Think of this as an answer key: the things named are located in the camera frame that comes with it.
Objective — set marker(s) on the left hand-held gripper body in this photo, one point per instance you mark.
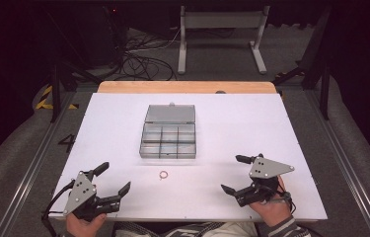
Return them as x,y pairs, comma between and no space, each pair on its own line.
80,192

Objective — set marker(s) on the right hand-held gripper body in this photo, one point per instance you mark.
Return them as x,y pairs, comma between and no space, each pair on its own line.
266,168

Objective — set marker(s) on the clear plastic compartment box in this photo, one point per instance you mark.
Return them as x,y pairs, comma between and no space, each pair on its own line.
169,138

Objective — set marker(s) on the person's left hand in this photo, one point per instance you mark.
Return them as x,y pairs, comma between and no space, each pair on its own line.
80,227

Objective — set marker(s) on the person's right hand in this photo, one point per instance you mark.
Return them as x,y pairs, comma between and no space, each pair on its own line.
273,209

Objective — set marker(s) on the person's patterned clothing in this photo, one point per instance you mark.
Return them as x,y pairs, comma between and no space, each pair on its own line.
232,229

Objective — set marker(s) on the yellow and black floor tape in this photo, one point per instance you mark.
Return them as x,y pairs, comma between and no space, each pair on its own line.
46,97

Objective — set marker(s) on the black metal stand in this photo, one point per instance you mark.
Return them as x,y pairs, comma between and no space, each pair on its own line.
55,89
317,49

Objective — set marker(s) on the dark equipment case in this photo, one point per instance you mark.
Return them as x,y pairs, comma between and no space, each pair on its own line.
103,36

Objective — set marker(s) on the white metal stand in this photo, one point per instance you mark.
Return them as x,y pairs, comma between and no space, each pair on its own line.
222,20

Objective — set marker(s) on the aluminium floor rail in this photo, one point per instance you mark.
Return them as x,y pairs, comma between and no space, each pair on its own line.
31,171
347,158

